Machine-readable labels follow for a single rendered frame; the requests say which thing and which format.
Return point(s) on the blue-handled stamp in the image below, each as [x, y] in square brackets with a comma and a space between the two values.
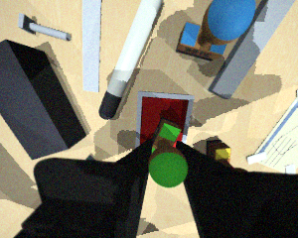
[223, 22]

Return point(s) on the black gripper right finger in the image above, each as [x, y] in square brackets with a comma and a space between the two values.
[225, 202]

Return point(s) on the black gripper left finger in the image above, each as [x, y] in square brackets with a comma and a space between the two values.
[121, 183]

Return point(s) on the pale grey card taped at corners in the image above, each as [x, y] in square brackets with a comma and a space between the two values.
[279, 150]

